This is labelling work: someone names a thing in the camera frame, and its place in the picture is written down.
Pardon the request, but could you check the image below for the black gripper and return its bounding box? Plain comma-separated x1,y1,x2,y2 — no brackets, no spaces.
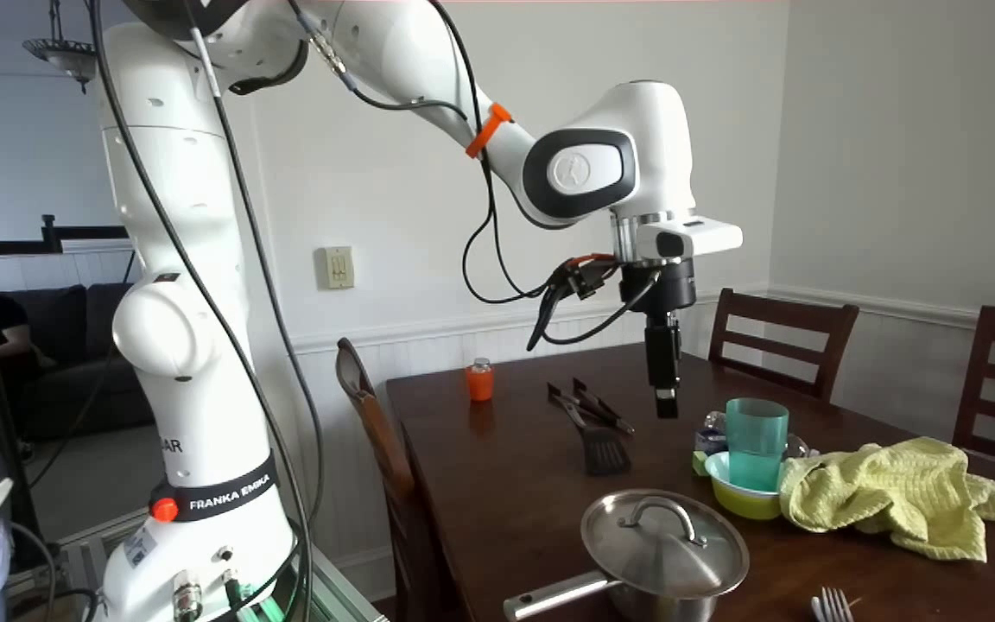
618,255,700,420

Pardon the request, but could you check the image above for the silver pot lid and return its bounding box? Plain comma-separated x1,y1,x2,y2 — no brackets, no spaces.
578,486,754,605

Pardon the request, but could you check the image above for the dark object behind cup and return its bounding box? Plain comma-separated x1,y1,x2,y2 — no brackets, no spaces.
693,409,733,460

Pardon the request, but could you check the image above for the black slotted spatula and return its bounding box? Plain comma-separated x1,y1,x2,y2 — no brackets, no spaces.
541,381,636,481

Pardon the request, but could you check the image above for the teal plastic cup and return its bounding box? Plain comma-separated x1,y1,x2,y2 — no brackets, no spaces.
723,393,790,493

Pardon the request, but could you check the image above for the yellow-green bowl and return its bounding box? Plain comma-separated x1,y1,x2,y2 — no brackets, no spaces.
700,448,794,526

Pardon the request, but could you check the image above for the small orange bottle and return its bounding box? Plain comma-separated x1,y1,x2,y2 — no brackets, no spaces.
463,355,496,409

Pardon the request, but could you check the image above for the yellow cloth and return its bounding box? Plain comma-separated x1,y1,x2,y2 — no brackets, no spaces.
776,432,995,568

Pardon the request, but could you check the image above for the silver fork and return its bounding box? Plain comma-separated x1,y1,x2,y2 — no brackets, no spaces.
807,585,860,622

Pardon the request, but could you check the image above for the curved back wooden chair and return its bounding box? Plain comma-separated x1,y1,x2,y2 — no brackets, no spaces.
332,334,454,622

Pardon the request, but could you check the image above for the dark sofa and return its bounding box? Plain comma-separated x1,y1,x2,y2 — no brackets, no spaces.
0,280,155,447

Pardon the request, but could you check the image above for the black horizontal boom bar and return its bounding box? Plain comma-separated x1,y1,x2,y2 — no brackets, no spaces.
0,210,130,259

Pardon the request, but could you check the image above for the hanging chandelier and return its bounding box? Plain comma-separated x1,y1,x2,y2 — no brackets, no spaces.
21,0,109,97

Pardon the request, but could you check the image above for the black wrist cable bundle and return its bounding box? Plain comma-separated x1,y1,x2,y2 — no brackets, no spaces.
526,253,653,355

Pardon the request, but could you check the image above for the silver pot with handle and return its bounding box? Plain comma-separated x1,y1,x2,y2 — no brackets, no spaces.
502,568,733,622

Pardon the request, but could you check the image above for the looped black forearm cable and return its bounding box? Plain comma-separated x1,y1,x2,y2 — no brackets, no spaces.
422,0,559,309

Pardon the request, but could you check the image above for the orange cable strap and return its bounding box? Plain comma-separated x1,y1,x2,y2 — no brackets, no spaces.
463,100,518,161

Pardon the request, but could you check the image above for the beige wall switch plate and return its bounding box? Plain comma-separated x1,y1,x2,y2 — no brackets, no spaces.
309,241,360,295

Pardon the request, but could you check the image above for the green base frame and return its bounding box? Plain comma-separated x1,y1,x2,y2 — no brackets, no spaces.
225,562,334,622

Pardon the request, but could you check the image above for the long black robot cable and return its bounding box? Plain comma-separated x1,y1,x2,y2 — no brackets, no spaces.
79,0,315,622
186,28,327,622

